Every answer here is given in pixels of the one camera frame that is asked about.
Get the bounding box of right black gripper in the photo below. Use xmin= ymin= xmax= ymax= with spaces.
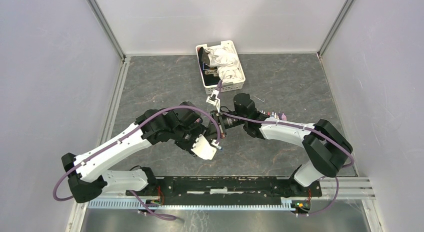
xmin=203 ymin=110 xmax=246 ymax=143

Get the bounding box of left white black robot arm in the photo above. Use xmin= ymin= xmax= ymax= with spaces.
xmin=52 ymin=103 xmax=221 ymax=203

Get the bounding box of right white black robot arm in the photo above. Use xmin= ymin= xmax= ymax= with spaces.
xmin=206 ymin=90 xmax=355 ymax=196

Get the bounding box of black board in basket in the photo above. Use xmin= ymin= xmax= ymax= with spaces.
xmin=197 ymin=47 xmax=220 ymax=86

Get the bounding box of crumpled white cloth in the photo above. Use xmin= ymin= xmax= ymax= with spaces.
xmin=204 ymin=45 xmax=244 ymax=83

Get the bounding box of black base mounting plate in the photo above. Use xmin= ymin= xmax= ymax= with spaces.
xmin=136 ymin=176 xmax=323 ymax=205

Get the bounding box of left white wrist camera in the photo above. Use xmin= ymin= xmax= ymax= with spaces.
xmin=191 ymin=135 xmax=220 ymax=160

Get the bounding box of grey slotted cable duct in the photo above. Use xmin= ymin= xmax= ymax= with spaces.
xmin=86 ymin=198 xmax=296 ymax=211

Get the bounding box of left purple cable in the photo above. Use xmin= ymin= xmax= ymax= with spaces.
xmin=52 ymin=105 xmax=222 ymax=222

